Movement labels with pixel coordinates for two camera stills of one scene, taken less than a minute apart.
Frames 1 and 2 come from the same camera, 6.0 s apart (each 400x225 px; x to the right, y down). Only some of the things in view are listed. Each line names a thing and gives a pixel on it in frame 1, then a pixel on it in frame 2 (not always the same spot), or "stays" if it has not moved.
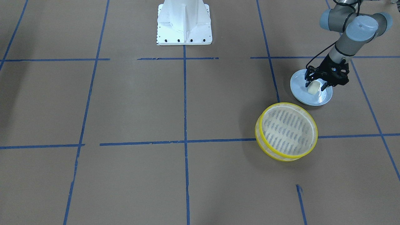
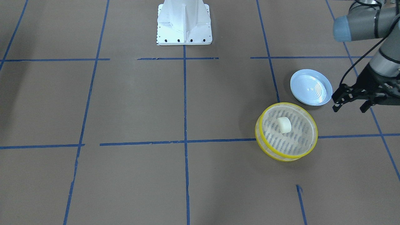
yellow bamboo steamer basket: x=285 y=132 stays
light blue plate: x=300 y=92 stays
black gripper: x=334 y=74 to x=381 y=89
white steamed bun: x=313 y=88 to x=284 y=124
